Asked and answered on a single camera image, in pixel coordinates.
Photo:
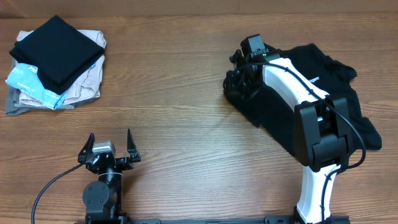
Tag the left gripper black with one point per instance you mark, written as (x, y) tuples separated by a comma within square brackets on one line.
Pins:
[(126, 163)]

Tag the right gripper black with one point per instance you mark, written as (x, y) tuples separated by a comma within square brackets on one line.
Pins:
[(230, 88)]

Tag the black polo shirt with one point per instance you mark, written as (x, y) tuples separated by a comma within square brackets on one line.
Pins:
[(268, 109)]

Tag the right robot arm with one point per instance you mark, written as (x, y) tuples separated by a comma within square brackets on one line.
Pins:
[(322, 132)]

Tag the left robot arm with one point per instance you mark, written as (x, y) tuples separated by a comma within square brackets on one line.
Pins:
[(103, 198)]

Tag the folded beige garment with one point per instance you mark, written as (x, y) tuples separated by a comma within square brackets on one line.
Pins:
[(87, 85)]

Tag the folded grey garment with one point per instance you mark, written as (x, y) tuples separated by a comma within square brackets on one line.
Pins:
[(14, 107)]

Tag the folded black garment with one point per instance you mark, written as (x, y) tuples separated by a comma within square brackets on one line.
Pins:
[(59, 51)]

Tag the folded light blue garment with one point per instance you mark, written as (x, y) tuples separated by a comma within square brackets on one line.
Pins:
[(24, 78)]

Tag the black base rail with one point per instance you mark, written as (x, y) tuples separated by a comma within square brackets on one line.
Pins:
[(266, 220)]

